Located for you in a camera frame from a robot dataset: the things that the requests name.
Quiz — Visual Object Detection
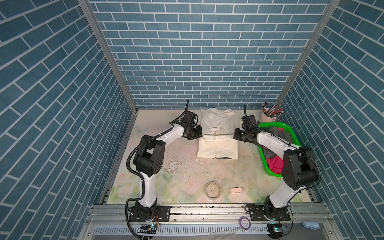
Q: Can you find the white t shirt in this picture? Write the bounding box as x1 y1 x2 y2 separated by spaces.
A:
197 108 238 160

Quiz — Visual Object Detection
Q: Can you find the green plastic basket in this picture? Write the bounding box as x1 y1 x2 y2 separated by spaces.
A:
258 122 301 178

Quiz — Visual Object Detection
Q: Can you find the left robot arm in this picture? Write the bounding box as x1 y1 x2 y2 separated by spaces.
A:
126 110 203 219

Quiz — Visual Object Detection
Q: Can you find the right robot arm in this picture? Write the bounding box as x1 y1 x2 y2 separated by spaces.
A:
234 115 321 220

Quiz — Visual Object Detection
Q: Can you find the pink pencil cup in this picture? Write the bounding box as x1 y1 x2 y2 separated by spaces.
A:
259 113 276 123

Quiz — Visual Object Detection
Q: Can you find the coloured pencils bundle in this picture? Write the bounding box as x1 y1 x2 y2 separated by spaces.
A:
262 102 284 118

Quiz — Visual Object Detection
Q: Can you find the grey t shirt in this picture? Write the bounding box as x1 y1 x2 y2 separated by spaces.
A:
262 126 292 159

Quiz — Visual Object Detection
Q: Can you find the magenta t shirt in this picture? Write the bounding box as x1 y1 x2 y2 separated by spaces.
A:
266 127 286 175

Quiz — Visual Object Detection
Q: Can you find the pink eraser block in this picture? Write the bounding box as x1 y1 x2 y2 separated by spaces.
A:
229 187 243 195

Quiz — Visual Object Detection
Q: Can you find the purple tape roll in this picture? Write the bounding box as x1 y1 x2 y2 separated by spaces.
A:
239 217 251 231

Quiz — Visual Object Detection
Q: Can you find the pale blue computer mouse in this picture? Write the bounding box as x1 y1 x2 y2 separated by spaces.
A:
303 222 321 230

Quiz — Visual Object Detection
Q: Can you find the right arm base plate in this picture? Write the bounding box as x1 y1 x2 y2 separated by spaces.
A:
244 204 291 222

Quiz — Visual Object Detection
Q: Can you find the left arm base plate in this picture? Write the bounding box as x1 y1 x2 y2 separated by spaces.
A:
128 206 171 223

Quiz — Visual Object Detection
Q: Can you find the left black corrugated cable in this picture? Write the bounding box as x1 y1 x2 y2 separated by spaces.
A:
124 99 190 239

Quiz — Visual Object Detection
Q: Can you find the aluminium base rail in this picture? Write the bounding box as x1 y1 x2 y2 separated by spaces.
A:
85 203 335 224

